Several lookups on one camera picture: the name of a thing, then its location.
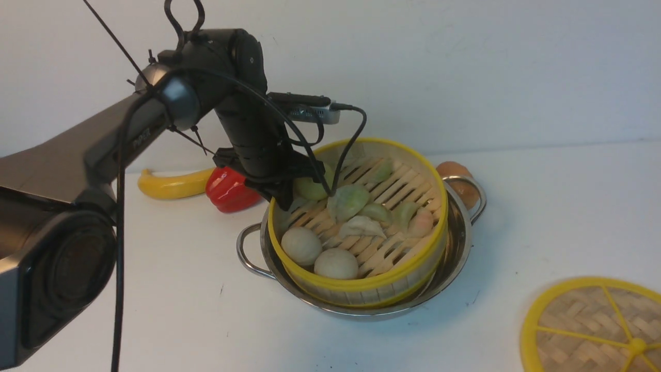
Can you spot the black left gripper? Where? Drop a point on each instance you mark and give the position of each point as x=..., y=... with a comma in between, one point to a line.
x=261, y=149

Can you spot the yellow rimmed bamboo steamer basket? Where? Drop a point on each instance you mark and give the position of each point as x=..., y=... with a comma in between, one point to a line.
x=389, y=269

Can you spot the yellow woven bamboo steamer lid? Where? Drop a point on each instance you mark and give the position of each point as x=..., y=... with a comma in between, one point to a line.
x=592, y=324

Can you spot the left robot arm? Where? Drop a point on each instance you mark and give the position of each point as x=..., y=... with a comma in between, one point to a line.
x=63, y=200

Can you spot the stainless steel pot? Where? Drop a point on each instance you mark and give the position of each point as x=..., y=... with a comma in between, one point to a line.
x=460, y=222

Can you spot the red bell pepper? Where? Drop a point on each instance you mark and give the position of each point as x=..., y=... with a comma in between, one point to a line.
x=227, y=191

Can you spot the round green bun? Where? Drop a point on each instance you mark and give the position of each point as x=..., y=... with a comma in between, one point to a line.
x=310, y=190

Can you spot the large green dumpling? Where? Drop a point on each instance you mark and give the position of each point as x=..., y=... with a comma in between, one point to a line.
x=347, y=202

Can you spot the white round bun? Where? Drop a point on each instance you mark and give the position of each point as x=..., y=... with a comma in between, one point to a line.
x=301, y=245
x=337, y=264

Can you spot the yellow banana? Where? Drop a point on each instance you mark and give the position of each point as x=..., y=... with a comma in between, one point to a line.
x=173, y=187

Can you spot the white folded dumpling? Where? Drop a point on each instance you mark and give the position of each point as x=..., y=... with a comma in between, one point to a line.
x=361, y=226

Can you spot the thin green dumpling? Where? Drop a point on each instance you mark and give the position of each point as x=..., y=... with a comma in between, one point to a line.
x=382, y=171

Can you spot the small green dumpling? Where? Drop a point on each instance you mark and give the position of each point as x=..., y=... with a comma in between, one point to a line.
x=377, y=212

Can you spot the pink green dumpling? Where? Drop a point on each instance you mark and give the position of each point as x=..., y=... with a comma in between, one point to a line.
x=413, y=220

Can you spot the brown potato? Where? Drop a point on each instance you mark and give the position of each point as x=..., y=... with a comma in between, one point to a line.
x=467, y=193

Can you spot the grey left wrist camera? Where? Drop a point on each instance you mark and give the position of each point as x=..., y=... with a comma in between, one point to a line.
x=306, y=108

